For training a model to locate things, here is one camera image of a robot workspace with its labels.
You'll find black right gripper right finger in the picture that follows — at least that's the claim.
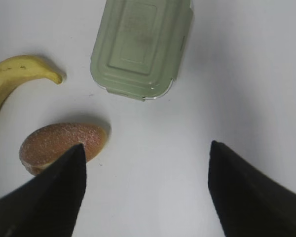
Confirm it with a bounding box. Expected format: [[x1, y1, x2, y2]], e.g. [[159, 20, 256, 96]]
[[208, 141, 296, 237]]

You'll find green lid glass lunch box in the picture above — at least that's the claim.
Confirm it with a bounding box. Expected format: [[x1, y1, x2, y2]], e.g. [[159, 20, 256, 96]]
[[90, 0, 193, 101]]

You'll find yellow banana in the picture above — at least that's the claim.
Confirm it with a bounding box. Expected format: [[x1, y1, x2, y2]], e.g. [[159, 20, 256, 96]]
[[0, 55, 63, 109]]

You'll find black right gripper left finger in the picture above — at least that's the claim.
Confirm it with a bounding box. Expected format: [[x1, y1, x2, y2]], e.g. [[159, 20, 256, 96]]
[[0, 144, 87, 237]]

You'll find brown bread roll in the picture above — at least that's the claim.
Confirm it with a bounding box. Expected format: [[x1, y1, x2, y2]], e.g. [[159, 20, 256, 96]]
[[19, 122, 108, 175]]

